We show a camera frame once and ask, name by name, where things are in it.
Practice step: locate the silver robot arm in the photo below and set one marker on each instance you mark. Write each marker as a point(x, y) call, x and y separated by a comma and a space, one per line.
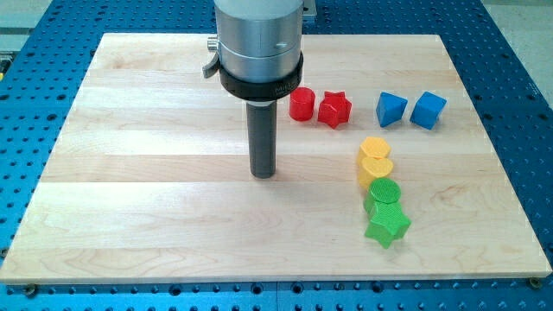
point(257, 48)

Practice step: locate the wooden board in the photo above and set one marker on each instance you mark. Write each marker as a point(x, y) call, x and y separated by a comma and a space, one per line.
point(149, 179)

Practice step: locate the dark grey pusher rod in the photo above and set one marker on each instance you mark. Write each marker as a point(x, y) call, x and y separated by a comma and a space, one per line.
point(262, 129)

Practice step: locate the red cylinder block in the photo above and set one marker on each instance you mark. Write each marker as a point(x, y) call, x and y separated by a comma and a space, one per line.
point(301, 104)

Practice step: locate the red star block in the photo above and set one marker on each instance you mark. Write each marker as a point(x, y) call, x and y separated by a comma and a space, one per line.
point(334, 109)

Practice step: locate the yellow heart block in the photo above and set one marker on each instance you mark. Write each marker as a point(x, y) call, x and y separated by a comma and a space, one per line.
point(371, 169)

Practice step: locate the yellow pentagon block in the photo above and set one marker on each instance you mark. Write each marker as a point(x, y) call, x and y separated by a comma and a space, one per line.
point(374, 147)

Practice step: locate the green cylinder block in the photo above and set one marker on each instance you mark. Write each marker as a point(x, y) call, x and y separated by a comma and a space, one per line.
point(382, 190)

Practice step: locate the blue triangle block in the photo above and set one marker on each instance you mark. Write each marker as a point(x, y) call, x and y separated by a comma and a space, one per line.
point(390, 108)

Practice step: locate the green star block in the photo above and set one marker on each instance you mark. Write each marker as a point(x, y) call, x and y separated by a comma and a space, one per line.
point(387, 222)

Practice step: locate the blue cube block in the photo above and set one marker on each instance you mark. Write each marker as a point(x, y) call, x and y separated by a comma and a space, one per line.
point(427, 110)

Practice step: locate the blue perforated metal base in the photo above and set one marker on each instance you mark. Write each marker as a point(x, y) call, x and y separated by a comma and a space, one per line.
point(44, 78)

